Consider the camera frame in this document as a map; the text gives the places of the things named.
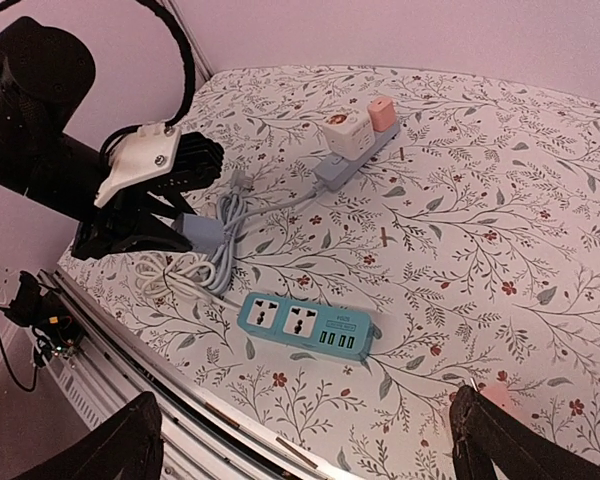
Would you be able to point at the left aluminium frame post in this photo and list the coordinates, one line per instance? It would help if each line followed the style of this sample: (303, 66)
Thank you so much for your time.
(203, 69)

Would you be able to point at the small blue charger plug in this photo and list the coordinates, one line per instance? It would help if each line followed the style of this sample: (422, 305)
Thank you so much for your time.
(205, 234)

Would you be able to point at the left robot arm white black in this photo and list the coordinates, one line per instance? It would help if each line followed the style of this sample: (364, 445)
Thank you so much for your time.
(45, 73)

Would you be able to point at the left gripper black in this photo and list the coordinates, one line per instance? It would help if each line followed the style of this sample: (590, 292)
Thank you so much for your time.
(160, 202)

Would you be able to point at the floral patterned table mat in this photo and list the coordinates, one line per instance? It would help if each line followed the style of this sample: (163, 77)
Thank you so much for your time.
(490, 195)

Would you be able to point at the small pink charger plug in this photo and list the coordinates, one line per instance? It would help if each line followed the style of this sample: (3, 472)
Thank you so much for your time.
(382, 113)

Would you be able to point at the pink cube socket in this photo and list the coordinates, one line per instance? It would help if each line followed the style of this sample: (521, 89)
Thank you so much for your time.
(498, 394)

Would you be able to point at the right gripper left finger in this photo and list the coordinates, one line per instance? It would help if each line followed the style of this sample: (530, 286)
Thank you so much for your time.
(128, 445)

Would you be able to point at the white cube socket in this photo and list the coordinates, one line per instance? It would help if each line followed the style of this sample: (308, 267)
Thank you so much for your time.
(349, 135)

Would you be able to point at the teal power strip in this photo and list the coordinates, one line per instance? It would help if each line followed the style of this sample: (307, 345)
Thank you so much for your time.
(327, 330)

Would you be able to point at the front aluminium rail base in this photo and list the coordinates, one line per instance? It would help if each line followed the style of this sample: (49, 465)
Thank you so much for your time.
(204, 437)

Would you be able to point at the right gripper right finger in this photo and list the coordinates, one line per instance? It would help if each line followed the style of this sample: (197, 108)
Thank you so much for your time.
(486, 439)

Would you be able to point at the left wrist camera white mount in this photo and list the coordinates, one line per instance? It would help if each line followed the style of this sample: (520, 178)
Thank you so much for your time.
(145, 153)

